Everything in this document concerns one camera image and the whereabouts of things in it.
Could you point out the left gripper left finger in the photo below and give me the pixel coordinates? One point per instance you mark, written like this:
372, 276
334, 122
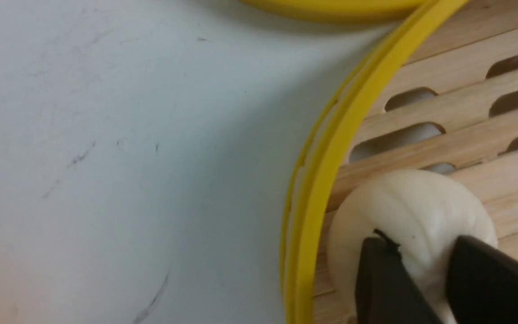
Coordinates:
384, 291

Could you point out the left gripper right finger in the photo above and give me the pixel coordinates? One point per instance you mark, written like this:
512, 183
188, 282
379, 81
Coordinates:
482, 284

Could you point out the white bun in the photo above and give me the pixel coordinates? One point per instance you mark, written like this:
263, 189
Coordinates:
424, 213

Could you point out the bamboo steamer tray yellow rim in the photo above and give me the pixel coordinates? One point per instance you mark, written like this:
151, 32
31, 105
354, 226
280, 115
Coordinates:
440, 94

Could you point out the woven bamboo steamer lid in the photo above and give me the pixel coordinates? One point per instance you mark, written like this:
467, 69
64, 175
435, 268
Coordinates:
338, 11

